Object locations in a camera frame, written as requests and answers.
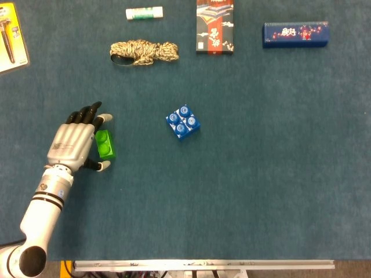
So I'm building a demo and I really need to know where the green toy brick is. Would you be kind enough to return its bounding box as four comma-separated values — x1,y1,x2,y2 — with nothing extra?
94,129,117,159

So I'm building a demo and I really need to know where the blue toy brick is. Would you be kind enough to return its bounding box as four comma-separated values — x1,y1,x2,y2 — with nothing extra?
165,104,201,142

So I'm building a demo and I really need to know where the aluminium profile rail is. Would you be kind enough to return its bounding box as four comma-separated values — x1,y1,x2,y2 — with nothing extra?
72,259,336,272

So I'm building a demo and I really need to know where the dark patterned box red stripe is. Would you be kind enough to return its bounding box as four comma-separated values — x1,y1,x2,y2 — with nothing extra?
195,0,235,56

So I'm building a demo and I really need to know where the long blue printed box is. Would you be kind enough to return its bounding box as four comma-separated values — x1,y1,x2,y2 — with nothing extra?
262,21,330,49

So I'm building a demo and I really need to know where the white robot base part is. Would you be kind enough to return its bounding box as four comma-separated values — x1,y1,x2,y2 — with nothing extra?
168,269,248,278

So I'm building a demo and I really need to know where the yellow base plate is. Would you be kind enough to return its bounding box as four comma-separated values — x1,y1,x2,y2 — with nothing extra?
60,260,73,278

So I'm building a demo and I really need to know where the white green glue stick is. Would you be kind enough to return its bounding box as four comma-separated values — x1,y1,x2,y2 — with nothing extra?
125,6,164,21

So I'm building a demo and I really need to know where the camouflage rope bundle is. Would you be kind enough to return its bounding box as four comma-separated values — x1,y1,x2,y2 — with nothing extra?
109,39,180,67

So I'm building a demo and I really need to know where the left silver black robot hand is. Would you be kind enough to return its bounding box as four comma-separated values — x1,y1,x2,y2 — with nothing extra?
46,101,114,174

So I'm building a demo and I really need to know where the yellow razor blister pack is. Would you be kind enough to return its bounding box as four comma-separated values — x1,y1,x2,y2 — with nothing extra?
0,2,31,76

